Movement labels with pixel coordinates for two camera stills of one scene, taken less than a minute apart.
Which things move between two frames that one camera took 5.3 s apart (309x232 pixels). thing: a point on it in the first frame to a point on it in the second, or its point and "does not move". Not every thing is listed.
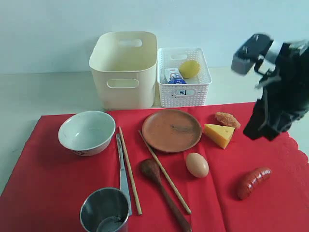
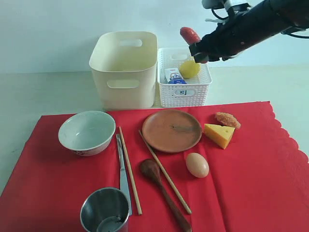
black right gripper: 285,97 to 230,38
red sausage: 259,175 to 189,35
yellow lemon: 189,69 does not move
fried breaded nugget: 227,119 does not move
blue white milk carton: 173,76 does not move
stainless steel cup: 105,210 does not move
